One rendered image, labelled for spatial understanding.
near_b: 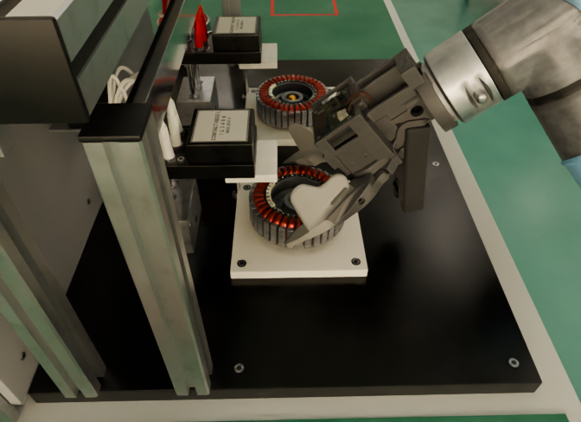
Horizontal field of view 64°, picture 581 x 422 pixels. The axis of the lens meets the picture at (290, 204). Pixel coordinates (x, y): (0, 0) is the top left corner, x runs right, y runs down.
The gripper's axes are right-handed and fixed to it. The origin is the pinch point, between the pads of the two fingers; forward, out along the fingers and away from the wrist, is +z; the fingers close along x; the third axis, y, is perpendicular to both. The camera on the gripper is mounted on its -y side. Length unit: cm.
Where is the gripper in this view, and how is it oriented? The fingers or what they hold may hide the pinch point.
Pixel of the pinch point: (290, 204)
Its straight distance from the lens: 54.0
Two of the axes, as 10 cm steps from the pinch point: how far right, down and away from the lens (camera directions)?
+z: -7.7, 4.7, 4.3
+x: 0.2, 6.9, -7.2
